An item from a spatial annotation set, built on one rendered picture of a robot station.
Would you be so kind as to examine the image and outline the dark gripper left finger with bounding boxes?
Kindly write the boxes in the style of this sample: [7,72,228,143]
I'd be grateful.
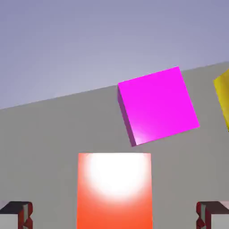
[0,201,34,229]

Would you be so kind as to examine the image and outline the large yellow box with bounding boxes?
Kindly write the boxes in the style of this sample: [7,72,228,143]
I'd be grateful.
[213,68,229,132]

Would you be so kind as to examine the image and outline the small orange cube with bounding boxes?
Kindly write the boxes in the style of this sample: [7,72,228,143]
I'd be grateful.
[76,152,154,229]

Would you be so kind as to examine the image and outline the large magenta box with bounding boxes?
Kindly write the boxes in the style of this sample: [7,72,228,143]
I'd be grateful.
[117,66,200,148]

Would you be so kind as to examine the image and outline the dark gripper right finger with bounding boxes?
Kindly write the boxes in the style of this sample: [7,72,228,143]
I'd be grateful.
[195,201,229,229]

